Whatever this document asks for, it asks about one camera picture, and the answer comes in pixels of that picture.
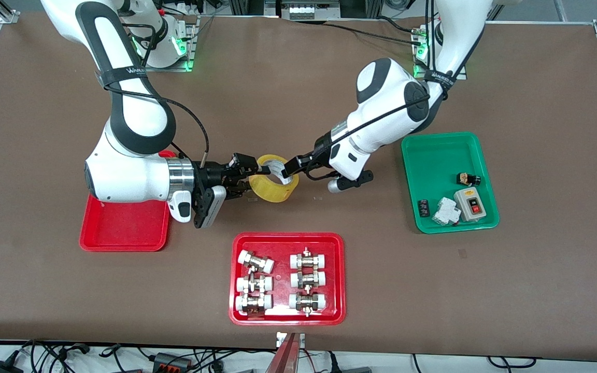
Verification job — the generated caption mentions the black box orange connectors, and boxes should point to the black box orange connectors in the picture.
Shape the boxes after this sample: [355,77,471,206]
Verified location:
[152,352,194,372]

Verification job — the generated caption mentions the white circuit breaker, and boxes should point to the white circuit breaker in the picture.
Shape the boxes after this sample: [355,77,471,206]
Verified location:
[432,197,461,226]

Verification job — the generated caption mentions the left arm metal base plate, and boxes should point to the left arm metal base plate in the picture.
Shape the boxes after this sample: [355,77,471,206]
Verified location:
[413,23,468,80]

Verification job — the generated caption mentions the red tray holding fittings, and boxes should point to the red tray holding fittings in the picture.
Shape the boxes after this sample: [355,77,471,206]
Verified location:
[229,233,346,326]

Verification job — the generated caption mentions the white metal pipe fitting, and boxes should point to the white metal pipe fitting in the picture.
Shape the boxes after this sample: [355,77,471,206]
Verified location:
[235,293,273,317]
[289,291,328,317]
[238,250,275,274]
[290,247,328,270]
[290,270,327,290]
[236,275,273,294]

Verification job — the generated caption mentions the black cable across table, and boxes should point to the black cable across table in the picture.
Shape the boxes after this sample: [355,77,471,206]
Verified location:
[323,22,424,47]

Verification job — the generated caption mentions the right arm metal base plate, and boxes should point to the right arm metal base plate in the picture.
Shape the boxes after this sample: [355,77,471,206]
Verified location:
[161,16,198,73]

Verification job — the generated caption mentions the grey power strip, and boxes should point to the grey power strip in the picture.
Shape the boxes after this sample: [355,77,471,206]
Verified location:
[280,0,341,21]

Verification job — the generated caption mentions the empty-type red plastic tray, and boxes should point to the empty-type red plastic tray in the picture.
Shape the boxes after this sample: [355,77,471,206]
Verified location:
[79,193,170,252]

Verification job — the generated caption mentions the red aluminium profile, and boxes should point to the red aluminium profile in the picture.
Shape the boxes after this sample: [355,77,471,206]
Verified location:
[265,333,300,373]

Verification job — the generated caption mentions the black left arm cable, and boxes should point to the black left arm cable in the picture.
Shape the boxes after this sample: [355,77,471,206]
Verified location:
[323,0,474,152]

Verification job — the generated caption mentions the green plastic tray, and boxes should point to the green plastic tray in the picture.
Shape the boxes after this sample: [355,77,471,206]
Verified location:
[401,132,500,234]

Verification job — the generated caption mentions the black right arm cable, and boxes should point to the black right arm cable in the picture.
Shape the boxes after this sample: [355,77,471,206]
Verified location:
[96,67,211,169]

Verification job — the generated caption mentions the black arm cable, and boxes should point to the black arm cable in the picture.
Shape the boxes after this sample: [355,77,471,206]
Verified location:
[96,67,211,169]
[323,0,474,152]

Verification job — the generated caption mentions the silver profile bracket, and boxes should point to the silver profile bracket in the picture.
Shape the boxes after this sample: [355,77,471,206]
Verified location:
[276,332,306,349]

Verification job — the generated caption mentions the yellow tape roll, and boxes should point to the yellow tape roll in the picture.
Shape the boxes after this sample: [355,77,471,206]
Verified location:
[248,154,300,204]

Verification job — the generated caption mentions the grey push-button switch box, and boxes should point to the grey push-button switch box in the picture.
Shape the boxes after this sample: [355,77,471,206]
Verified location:
[454,188,486,222]

